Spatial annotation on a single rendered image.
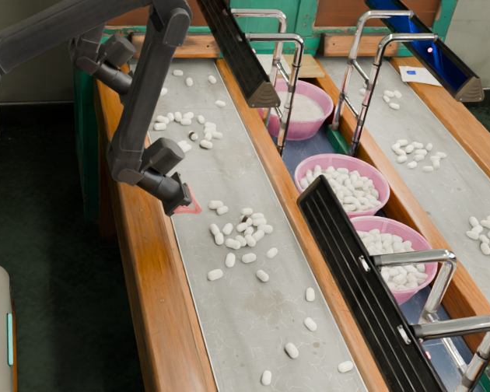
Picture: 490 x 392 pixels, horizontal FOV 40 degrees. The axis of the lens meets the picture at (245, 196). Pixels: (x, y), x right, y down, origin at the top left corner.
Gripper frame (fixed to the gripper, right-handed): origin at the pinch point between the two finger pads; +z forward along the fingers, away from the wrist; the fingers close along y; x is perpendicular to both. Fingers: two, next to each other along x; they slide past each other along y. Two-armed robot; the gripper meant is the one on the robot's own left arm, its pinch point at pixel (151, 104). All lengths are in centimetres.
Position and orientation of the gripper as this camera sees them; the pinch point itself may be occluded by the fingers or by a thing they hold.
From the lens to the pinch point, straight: 191.4
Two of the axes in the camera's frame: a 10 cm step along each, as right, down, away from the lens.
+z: 6.5, 4.5, 6.1
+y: -2.7, -6.2, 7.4
